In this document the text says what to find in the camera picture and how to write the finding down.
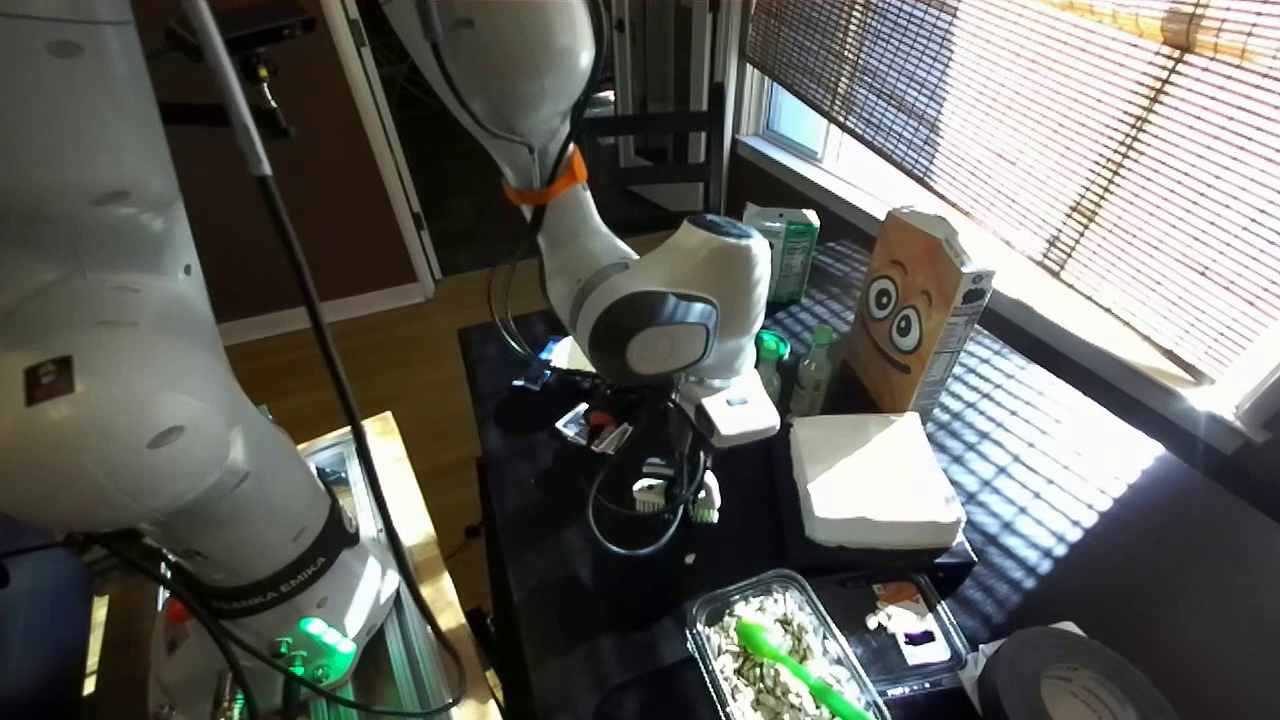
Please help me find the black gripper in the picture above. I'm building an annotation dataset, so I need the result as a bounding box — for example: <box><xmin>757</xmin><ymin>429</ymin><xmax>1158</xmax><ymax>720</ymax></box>
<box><xmin>629</xmin><ymin>402</ymin><xmax>723</xmax><ymax>527</ymax></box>

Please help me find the clear plastic food container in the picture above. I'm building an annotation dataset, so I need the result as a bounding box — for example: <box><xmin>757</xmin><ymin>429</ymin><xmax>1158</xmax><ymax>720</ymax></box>
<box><xmin>683</xmin><ymin>568</ymin><xmax>892</xmax><ymax>720</ymax></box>

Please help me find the green black bottle carton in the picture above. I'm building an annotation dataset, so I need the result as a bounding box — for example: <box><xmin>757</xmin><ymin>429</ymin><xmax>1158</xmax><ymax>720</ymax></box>
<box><xmin>757</xmin><ymin>328</ymin><xmax>835</xmax><ymax>416</ymax></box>

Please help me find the brown paper bag with face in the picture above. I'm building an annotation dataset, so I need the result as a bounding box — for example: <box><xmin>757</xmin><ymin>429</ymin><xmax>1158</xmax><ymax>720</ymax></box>
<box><xmin>849</xmin><ymin>208</ymin><xmax>996</xmax><ymax>416</ymax></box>

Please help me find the white foam block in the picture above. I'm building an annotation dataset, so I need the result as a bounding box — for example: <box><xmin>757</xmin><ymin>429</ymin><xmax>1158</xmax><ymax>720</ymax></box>
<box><xmin>789</xmin><ymin>414</ymin><xmax>964</xmax><ymax>551</ymax></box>

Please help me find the white green carton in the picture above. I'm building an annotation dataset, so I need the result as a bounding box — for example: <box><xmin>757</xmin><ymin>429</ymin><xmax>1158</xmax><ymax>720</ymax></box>
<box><xmin>744</xmin><ymin>205</ymin><xmax>821</xmax><ymax>309</ymax></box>

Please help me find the grey duct tape roll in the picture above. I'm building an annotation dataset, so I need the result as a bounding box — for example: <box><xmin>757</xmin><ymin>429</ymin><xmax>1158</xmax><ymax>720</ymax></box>
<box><xmin>974</xmin><ymin>625</ymin><xmax>1179</xmax><ymax>720</ymax></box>

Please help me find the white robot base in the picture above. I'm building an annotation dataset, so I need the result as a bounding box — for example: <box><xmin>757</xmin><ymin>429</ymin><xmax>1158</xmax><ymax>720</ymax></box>
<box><xmin>146</xmin><ymin>508</ymin><xmax>455</xmax><ymax>720</ymax></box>

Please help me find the green plastic spoon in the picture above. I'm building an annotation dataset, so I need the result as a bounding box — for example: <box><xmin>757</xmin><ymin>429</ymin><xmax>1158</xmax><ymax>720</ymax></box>
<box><xmin>736</xmin><ymin>622</ymin><xmax>872</xmax><ymax>720</ymax></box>

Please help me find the black plastic tray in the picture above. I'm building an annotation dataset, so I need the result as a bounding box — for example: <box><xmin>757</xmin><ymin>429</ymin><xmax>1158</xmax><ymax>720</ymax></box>
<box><xmin>815</xmin><ymin>575</ymin><xmax>968</xmax><ymax>705</ymax></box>

